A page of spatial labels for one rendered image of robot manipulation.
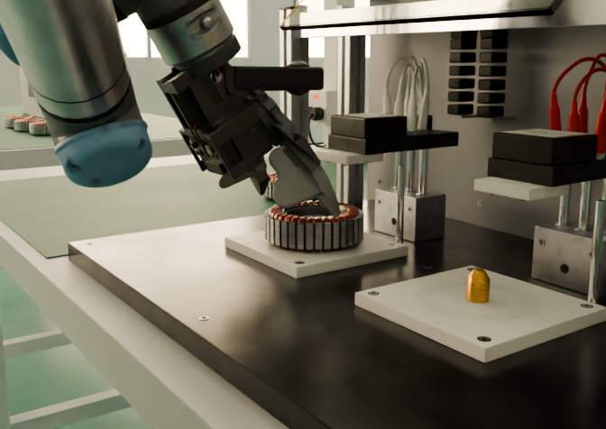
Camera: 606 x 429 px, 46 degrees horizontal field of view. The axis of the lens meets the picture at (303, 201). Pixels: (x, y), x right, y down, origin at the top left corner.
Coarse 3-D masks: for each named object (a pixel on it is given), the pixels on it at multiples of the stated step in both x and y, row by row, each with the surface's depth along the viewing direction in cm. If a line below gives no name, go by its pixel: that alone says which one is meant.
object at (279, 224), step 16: (272, 208) 80; (288, 208) 81; (304, 208) 83; (320, 208) 83; (352, 208) 80; (272, 224) 76; (288, 224) 75; (304, 224) 75; (320, 224) 74; (336, 224) 75; (352, 224) 76; (272, 240) 77; (288, 240) 76; (304, 240) 75; (320, 240) 75; (336, 240) 75; (352, 240) 76
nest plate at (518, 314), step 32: (384, 288) 64; (416, 288) 64; (448, 288) 64; (512, 288) 64; (544, 288) 64; (416, 320) 56; (448, 320) 56; (480, 320) 56; (512, 320) 56; (544, 320) 56; (576, 320) 57; (480, 352) 51; (512, 352) 52
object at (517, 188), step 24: (504, 144) 62; (528, 144) 60; (552, 144) 58; (576, 144) 60; (504, 168) 62; (528, 168) 60; (552, 168) 58; (576, 168) 60; (600, 168) 62; (504, 192) 60; (528, 192) 58; (552, 192) 59
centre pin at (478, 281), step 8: (472, 272) 60; (480, 272) 60; (472, 280) 60; (480, 280) 59; (488, 280) 60; (472, 288) 60; (480, 288) 60; (488, 288) 60; (472, 296) 60; (480, 296) 60; (488, 296) 60
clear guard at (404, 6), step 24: (312, 0) 52; (336, 0) 50; (360, 0) 47; (384, 0) 45; (408, 0) 43; (432, 0) 41; (456, 0) 40; (480, 0) 38; (504, 0) 37; (528, 0) 35; (552, 0) 34; (288, 24) 52; (312, 24) 50; (336, 24) 48; (360, 24) 46; (384, 24) 44
